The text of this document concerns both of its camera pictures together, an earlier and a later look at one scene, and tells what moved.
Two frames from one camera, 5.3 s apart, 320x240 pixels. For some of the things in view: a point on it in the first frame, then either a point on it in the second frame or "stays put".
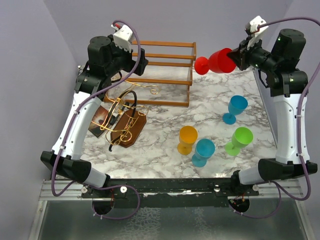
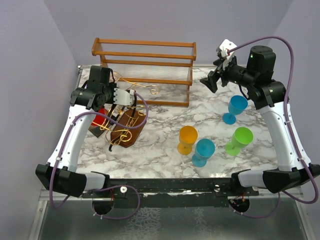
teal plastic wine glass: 205,148 stays put
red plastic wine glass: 218,61 to 100,119
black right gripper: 240,55 to 211,80
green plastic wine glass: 241,138 stays put
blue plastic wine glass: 237,105 stays put
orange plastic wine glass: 188,135 stays put
